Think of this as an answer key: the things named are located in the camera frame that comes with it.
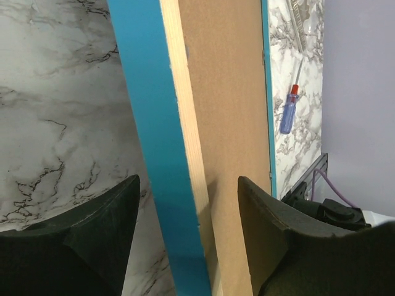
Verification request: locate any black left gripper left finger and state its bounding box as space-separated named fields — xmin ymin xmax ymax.
xmin=1 ymin=175 xmax=140 ymax=295

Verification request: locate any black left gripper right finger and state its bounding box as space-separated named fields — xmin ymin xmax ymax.
xmin=238 ymin=176 xmax=394 ymax=295

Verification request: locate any blue red screwdriver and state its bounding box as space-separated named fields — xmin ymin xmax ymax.
xmin=280 ymin=60 xmax=303 ymax=134

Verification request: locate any blue picture frame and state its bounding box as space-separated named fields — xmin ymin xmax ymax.
xmin=108 ymin=1 xmax=277 ymax=295

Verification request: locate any clear bag of hardware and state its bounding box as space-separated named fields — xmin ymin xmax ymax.
xmin=286 ymin=0 xmax=310 ymax=54

